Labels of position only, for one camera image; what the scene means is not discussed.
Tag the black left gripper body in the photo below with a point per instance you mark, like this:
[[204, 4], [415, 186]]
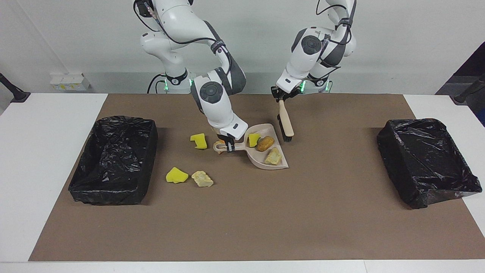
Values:
[[286, 92]]

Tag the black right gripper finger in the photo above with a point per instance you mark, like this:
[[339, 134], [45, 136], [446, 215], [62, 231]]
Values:
[[230, 148]]

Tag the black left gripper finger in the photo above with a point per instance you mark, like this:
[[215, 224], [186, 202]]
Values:
[[276, 94], [291, 95]]

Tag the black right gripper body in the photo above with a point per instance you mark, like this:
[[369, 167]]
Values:
[[227, 139]]

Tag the striped toy croissant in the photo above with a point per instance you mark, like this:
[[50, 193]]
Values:
[[220, 141]]

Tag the beige plastic dustpan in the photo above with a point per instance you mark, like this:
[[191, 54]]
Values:
[[254, 154]]

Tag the yellow sponge with green backing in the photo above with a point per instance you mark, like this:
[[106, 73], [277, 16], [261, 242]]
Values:
[[254, 139]]

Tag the beige hand brush black bristles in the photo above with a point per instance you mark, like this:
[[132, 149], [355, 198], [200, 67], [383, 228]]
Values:
[[285, 121]]

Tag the yellow notched sponge piece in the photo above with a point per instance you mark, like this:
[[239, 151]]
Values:
[[199, 141]]

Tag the brown peanut-shaped bread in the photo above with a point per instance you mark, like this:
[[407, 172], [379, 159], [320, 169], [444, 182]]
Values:
[[265, 143]]

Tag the beige stone-like chunk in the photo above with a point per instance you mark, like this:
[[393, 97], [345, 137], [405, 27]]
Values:
[[273, 157]]

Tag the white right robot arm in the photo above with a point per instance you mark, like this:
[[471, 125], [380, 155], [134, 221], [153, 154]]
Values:
[[178, 22]]

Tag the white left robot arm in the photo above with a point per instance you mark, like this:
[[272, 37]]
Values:
[[310, 49]]

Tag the black bag lined bin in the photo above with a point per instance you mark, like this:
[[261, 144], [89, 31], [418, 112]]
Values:
[[113, 170], [424, 159]]

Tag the pale crumpled beige chunk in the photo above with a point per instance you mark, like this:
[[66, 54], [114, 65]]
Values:
[[202, 179]]

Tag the yellow rounded sponge piece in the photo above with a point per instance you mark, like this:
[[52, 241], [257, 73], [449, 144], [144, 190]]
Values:
[[176, 175]]

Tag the brown paper table mat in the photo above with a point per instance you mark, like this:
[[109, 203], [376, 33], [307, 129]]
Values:
[[265, 227]]

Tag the black stand pole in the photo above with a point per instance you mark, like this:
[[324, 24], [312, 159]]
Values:
[[462, 98], [19, 96]]

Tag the dark background cabinet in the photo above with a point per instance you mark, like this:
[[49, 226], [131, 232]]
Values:
[[475, 64]]

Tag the white wall socket box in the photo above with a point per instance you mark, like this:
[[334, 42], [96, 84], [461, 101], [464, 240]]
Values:
[[70, 81]]

